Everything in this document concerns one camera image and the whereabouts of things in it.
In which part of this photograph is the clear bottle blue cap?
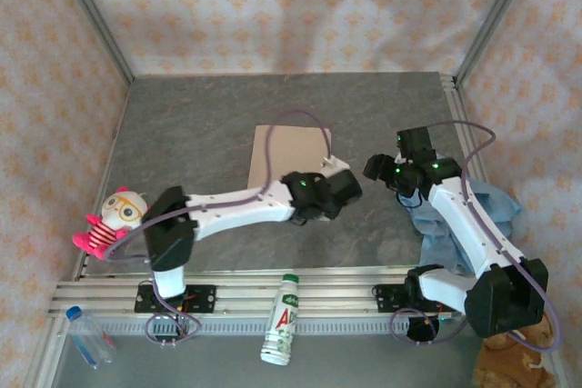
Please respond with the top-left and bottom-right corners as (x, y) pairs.
(65, 305), (115, 370)

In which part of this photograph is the short aluminium side rail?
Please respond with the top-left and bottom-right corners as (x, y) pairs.
(438, 72), (519, 280)

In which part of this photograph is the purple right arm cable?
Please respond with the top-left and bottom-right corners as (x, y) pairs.
(389, 120), (563, 353)

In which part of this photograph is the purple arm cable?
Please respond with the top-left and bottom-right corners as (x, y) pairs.
(103, 109), (340, 348)
(389, 120), (563, 353)

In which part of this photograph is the brown cardboard folder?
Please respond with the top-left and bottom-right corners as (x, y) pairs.
(247, 124), (335, 190)

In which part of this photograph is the brown plush bear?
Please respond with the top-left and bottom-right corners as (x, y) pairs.
(471, 318), (558, 388)

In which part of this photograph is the grey slotted cable duct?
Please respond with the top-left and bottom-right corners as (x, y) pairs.
(67, 317), (460, 337)

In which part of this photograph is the long aluminium rail assembly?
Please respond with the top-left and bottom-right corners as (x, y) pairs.
(47, 264), (540, 319)

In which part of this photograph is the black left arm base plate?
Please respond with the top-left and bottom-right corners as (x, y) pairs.
(134, 284), (217, 315)

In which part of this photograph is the pink and white plush panda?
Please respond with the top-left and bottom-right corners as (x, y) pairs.
(71, 185), (152, 262)

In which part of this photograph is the aluminium frame post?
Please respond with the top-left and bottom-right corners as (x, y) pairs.
(454, 0), (540, 85)
(49, 0), (136, 85)

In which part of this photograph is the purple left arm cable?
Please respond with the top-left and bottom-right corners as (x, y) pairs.
(103, 109), (340, 348)

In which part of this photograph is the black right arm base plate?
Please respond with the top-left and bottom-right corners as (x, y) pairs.
(372, 283), (458, 315)

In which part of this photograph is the blue cloth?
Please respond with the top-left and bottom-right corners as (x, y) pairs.
(399, 178), (524, 276)

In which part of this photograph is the white drink bottle green cap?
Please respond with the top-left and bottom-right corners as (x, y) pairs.
(259, 273), (300, 366)

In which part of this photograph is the black controller box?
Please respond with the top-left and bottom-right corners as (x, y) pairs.
(406, 314), (441, 344)

